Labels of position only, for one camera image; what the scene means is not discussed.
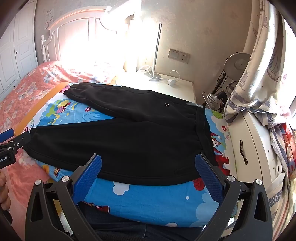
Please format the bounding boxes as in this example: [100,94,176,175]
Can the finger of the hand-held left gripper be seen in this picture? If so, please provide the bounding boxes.
[0,132,32,151]
[0,129,15,143]

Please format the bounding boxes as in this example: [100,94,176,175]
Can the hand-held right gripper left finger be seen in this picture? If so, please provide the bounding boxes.
[25,153,102,241]

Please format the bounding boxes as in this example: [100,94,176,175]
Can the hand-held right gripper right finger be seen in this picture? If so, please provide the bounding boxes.
[195,152,273,241]

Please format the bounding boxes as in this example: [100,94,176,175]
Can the black pants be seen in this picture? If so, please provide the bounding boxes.
[27,83,219,186]

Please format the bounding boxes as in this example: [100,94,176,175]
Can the person's left hand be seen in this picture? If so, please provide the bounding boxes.
[0,173,10,211]

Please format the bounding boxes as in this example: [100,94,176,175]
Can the orange mat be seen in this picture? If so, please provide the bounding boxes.
[14,82,70,137]

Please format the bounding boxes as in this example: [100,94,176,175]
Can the pink floral bed sheet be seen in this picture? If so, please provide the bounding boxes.
[0,61,130,241]

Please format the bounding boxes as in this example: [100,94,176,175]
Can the white cabinet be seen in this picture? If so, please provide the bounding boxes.
[228,111,288,241]

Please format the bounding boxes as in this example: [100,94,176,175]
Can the blue cartoon printed blanket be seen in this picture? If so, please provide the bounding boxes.
[24,82,232,227]

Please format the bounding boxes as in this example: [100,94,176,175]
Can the person's legs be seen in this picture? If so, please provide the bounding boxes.
[79,201,205,241]

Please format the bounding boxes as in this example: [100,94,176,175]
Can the small grey fan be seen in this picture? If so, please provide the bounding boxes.
[202,90,228,110]

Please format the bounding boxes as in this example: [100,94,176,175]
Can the red patterned cloth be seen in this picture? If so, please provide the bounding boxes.
[279,122,296,186]

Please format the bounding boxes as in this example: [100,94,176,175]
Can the white nightstand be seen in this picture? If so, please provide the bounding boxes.
[111,70,197,105]

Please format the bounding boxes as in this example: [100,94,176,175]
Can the white wardrobe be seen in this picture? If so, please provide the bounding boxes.
[0,0,38,100]

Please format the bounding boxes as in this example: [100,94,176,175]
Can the silver pole desk lamp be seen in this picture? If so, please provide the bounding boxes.
[144,22,163,81]

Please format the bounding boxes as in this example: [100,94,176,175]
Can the grey round lamp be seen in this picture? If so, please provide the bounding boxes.
[203,52,252,99]

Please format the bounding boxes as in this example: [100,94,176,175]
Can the white bed headboard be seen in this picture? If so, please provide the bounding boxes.
[40,7,139,67]

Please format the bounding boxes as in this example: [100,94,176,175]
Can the boat printed curtain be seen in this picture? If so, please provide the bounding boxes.
[224,0,296,163]

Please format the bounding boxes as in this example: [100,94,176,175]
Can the dark cabinet handle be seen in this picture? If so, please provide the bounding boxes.
[239,140,249,165]

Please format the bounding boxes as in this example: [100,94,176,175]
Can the white charger with cable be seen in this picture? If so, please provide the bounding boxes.
[165,70,181,85]

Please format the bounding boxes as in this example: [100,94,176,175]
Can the white lamp cable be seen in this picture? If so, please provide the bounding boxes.
[138,65,155,79]

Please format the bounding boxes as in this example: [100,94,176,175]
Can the wall switch and socket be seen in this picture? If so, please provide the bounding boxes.
[168,48,191,63]

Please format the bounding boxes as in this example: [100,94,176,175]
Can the white wall notice paper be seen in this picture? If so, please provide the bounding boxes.
[44,8,55,29]

